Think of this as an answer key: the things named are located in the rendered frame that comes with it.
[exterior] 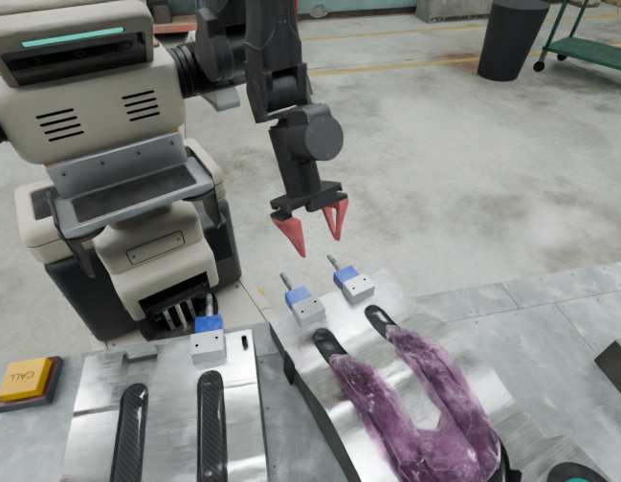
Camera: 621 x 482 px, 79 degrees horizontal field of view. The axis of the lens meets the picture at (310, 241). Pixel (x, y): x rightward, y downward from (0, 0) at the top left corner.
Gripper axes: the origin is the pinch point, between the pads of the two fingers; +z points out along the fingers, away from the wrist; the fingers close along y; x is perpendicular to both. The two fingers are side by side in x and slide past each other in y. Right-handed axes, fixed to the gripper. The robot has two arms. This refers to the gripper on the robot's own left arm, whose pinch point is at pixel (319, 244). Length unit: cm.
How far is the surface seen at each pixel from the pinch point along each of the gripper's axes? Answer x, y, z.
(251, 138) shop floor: 227, 82, -2
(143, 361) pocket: 10.2, -31.7, 9.8
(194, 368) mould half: 2.3, -25.2, 10.7
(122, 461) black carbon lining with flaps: -2.9, -38.0, 14.5
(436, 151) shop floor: 144, 184, 40
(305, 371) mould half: -4.0, -10.5, 17.5
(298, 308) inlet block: 3.6, -5.7, 11.1
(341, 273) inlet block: 6.8, 6.3, 11.0
